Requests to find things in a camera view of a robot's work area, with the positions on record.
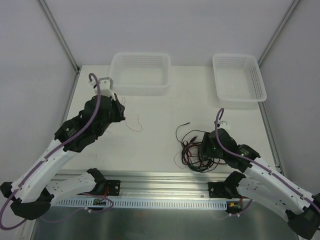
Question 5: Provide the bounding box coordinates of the thin red wire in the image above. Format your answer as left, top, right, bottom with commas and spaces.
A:
120, 96, 144, 132

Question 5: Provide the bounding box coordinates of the black cable bundle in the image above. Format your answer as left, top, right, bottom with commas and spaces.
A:
174, 121, 227, 174

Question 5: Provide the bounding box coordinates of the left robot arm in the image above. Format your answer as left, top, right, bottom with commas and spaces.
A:
0, 95, 126, 220

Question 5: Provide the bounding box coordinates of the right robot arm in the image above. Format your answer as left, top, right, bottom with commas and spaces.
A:
199, 128, 320, 240

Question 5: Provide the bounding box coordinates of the left white plastic basket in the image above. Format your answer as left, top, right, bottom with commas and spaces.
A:
109, 52, 172, 96

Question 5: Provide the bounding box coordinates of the white plastic basket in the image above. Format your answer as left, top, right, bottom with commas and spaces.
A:
109, 52, 172, 96
212, 53, 267, 110

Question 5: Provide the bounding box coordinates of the right white plastic basket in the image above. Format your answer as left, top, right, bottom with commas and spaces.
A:
212, 53, 267, 110

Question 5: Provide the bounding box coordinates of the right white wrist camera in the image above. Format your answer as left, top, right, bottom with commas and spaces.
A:
217, 120, 231, 131

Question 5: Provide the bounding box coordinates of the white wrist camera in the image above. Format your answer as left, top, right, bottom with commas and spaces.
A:
217, 120, 231, 131
98, 77, 116, 101

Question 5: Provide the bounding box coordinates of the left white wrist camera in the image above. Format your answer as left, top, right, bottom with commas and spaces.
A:
98, 77, 116, 101

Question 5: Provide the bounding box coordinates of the aluminium mounting rail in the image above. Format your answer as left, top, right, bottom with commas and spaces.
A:
102, 170, 229, 200

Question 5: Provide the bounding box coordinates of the white slotted cable duct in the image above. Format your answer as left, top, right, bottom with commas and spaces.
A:
55, 197, 227, 211

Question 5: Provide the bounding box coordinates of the left aluminium frame post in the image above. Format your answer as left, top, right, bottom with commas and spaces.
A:
36, 0, 80, 73

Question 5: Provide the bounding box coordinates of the aluminium frame post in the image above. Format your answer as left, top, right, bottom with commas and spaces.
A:
36, 0, 80, 73
257, 0, 302, 67

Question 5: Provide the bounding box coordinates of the right aluminium frame post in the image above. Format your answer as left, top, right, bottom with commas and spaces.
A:
257, 0, 302, 67

